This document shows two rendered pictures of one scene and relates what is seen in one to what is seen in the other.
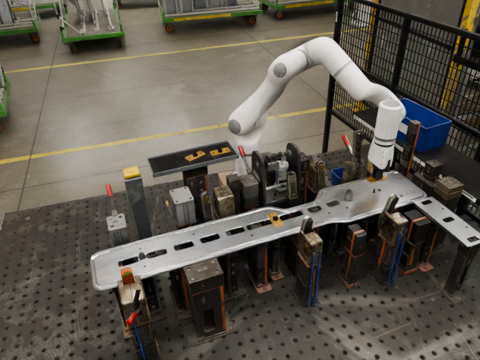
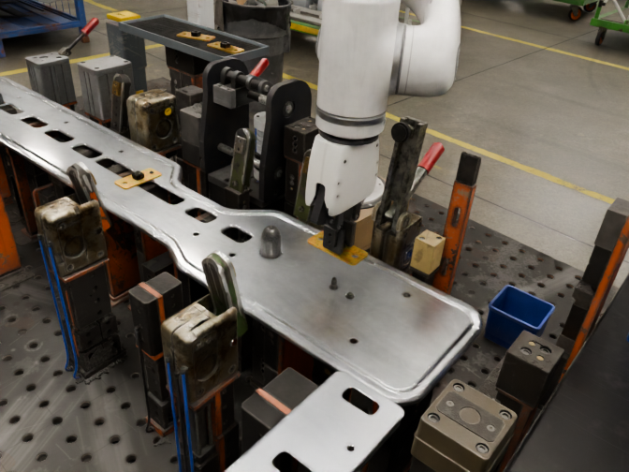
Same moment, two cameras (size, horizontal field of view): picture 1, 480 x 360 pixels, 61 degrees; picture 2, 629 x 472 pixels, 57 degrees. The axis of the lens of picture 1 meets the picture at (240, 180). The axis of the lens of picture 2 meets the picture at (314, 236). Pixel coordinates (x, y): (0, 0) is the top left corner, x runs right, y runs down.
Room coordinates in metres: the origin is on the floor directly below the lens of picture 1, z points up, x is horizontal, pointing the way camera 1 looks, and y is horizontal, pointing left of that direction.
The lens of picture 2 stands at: (1.01, -1.12, 1.53)
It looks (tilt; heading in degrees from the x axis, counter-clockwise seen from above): 33 degrees down; 57
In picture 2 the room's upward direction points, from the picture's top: 4 degrees clockwise
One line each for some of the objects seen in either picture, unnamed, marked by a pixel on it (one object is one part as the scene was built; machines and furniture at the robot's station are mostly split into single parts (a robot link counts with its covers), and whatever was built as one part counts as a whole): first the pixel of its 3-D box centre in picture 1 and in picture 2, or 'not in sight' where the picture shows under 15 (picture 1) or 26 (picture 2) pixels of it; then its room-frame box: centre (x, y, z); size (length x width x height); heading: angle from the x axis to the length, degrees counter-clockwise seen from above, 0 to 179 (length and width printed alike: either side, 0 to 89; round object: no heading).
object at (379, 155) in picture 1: (381, 151); (345, 163); (1.40, -0.57, 1.20); 0.10 x 0.07 x 0.11; 20
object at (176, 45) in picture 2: (193, 158); (191, 37); (1.47, 0.20, 1.16); 0.37 x 0.14 x 0.02; 110
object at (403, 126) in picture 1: (413, 123); not in sight; (1.82, -0.88, 1.10); 0.30 x 0.17 x 0.13; 23
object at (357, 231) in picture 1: (353, 257); (164, 360); (1.17, -0.45, 0.84); 0.11 x 0.08 x 0.29; 20
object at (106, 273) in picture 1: (271, 223); (128, 179); (1.22, -0.12, 1.00); 1.38 x 0.22 x 0.02; 110
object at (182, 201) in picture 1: (186, 233); (117, 145); (1.28, 0.23, 0.90); 0.13 x 0.10 x 0.41; 20
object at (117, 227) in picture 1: (125, 255); (60, 124); (1.19, 0.48, 0.88); 0.11 x 0.10 x 0.36; 20
